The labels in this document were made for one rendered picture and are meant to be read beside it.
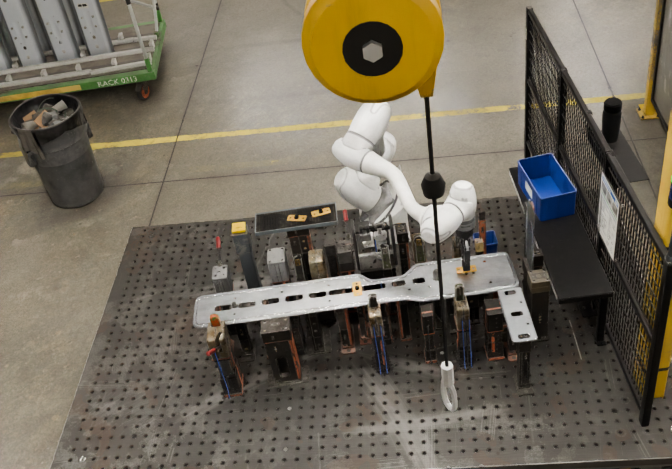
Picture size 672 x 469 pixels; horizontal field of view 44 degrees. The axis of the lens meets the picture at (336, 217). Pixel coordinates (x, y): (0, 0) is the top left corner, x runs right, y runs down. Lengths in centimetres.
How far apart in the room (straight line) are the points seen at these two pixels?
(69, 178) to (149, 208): 59
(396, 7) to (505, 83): 589
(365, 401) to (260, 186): 271
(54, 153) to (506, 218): 315
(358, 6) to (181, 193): 526
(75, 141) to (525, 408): 368
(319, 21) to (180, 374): 309
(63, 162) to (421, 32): 526
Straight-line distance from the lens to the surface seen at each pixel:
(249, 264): 385
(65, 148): 596
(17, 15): 756
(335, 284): 359
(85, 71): 733
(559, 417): 347
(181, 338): 398
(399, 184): 336
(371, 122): 353
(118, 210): 609
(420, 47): 86
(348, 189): 408
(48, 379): 510
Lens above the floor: 348
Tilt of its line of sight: 39 degrees down
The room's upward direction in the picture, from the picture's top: 10 degrees counter-clockwise
